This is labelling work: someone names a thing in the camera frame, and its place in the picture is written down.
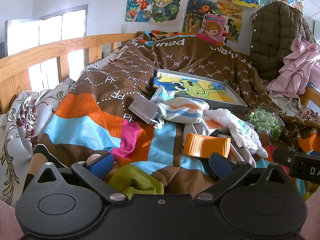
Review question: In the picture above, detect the blond boy drawing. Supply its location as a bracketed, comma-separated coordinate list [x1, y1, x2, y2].
[149, 0, 186, 28]

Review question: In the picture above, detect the starry night style painting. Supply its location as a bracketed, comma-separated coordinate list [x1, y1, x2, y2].
[182, 0, 243, 43]

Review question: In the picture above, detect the olive quilted jacket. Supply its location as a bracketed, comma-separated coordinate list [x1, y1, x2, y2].
[249, 1, 315, 81]

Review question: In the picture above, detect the blue plastic mask packet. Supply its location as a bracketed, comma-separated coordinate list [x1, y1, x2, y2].
[150, 85, 175, 104]

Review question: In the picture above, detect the pink cartoon girl drawing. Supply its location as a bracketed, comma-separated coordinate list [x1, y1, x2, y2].
[201, 14, 229, 44]

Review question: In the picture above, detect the pink shirt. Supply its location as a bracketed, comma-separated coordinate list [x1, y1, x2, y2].
[266, 38, 319, 98]

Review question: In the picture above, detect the striped pastel cloth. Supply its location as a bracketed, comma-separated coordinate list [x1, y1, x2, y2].
[156, 97, 209, 124]

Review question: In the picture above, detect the orange white medicine box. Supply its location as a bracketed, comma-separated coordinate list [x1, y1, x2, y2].
[204, 119, 226, 134]

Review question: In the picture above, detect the orange-haired girl drawing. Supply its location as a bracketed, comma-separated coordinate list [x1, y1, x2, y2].
[125, 0, 153, 23]

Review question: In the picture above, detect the brown patterned colourful blanket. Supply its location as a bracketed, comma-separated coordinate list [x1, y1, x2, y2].
[25, 31, 319, 195]

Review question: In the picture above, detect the wooden bed rail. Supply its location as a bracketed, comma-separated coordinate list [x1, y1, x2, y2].
[0, 32, 141, 114]

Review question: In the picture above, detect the grey tray with cartoon picture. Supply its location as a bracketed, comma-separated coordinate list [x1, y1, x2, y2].
[153, 69, 248, 114]

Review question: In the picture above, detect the orange knitted cuff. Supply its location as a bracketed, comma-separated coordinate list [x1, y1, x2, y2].
[183, 133, 231, 159]

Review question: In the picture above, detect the jar of green paper stars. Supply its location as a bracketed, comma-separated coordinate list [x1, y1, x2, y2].
[246, 106, 284, 146]

